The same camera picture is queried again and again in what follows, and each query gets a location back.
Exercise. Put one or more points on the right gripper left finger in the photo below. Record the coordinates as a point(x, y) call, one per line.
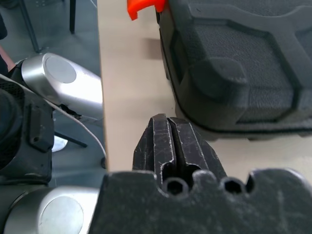
point(156, 146)

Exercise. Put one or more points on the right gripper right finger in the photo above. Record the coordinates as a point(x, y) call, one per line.
point(195, 151)

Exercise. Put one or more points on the black plastic tool case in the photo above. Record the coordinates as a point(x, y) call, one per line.
point(243, 61)

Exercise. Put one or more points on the beige cardboard table cover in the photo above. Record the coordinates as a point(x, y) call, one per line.
point(129, 85)

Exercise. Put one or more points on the silver left robot leg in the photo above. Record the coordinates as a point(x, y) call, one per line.
point(78, 95)

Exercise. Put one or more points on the silver robot leg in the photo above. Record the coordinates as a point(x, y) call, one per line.
point(78, 95)
point(48, 212)

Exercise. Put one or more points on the silver right robot leg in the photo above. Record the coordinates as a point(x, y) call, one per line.
point(48, 212)

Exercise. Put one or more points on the black robot waist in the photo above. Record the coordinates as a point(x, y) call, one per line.
point(24, 136)

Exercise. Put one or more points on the dark metal chair legs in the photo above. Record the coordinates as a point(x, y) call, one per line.
point(29, 26)

